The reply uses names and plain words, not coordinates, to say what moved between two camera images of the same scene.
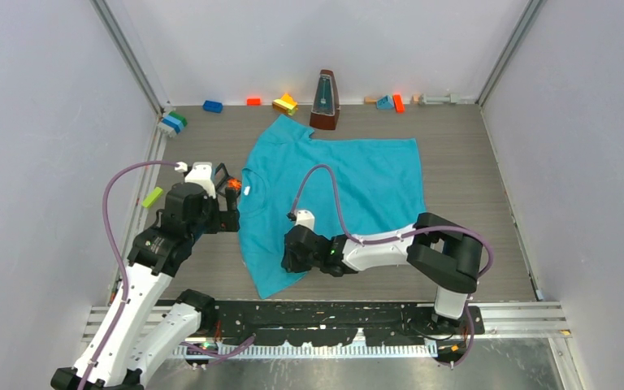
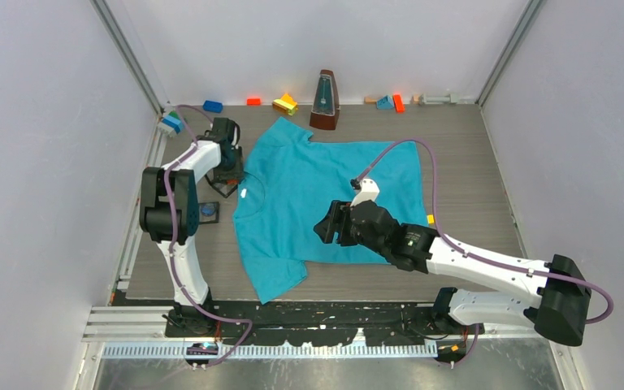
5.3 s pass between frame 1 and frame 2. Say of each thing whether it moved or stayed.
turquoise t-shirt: stayed
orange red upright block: stayed
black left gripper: moved
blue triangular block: stayed
